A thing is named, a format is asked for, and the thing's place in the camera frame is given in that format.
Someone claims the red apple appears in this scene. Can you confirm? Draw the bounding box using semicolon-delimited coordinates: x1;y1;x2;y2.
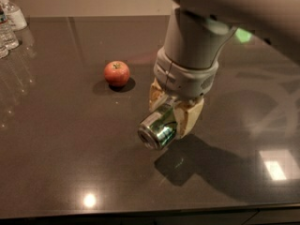
104;61;130;87

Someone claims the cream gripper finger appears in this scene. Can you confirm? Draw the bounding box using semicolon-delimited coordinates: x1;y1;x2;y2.
149;79;169;112
173;97;204;140

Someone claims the green soda can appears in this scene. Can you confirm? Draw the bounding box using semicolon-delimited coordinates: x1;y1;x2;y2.
138;103;177;150

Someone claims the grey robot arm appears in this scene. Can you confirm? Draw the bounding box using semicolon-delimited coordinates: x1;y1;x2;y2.
150;0;300;139

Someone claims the clear bottle at edge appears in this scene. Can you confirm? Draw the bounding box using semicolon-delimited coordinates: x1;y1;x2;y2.
0;38;8;58

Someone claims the white pump sanitizer bottle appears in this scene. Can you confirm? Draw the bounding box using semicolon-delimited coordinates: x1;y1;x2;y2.
0;0;27;31

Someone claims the clear plastic water bottle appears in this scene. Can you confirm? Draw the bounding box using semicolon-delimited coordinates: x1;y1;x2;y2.
0;7;20;50

